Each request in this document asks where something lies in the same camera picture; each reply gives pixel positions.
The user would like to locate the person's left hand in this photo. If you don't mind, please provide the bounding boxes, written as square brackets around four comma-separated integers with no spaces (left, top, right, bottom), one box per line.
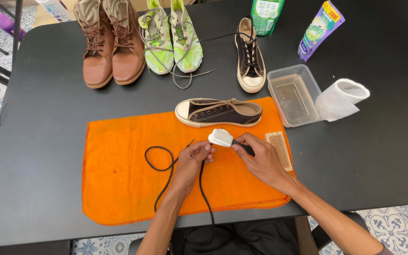
[172,140,217,193]

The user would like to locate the person's right hand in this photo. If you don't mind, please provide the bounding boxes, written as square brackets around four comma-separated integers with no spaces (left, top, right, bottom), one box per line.
[231,132,298,195]

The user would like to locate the black shoelace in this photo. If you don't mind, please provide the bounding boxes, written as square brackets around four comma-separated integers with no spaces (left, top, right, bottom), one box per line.
[144,139,216,227]

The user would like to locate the white brush with black handle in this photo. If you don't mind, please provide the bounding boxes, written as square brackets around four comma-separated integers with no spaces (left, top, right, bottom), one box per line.
[208,128,256,157]

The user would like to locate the wooden bristle brush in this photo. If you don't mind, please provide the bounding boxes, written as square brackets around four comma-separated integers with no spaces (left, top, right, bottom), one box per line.
[264,131,294,172]

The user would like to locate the orange cloth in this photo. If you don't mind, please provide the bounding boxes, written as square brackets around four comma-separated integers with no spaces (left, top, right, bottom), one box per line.
[81,96,296,226]

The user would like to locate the black sneaker without lace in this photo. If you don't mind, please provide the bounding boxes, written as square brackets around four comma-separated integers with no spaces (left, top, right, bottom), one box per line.
[174,98,263,128]

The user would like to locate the clear plastic container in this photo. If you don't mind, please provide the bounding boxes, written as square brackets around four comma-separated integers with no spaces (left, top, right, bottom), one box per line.
[267,64,325,128]

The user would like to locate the person's black trousers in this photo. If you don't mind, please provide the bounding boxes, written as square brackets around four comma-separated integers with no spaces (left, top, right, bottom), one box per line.
[169,217,301,255]

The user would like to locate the white paper towel roll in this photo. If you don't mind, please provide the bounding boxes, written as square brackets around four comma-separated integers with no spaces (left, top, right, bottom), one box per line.
[315,78,371,123]

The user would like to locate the black laced sneaker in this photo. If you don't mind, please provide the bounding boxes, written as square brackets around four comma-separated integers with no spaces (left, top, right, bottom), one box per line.
[199,16,266,94]

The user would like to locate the neon green running shoe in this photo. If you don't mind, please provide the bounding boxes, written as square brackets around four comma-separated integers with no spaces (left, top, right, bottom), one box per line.
[138,0,175,76]
[170,0,216,90]

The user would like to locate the brown leather boot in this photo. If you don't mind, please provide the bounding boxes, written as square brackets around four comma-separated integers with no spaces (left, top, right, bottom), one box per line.
[102,0,146,85]
[73,0,115,89]

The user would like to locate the purple detergent pouch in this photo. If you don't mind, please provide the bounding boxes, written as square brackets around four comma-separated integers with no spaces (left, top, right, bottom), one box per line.
[297,0,345,62]

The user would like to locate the green detergent pouch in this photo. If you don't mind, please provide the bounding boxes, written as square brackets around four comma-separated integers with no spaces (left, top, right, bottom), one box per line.
[250,0,285,37]

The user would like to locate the white spray bottle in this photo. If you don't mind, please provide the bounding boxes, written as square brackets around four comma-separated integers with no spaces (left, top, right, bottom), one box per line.
[35,0,73,22]

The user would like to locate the purple bottle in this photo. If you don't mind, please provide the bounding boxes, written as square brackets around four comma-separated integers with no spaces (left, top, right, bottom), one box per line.
[0,11,26,41]

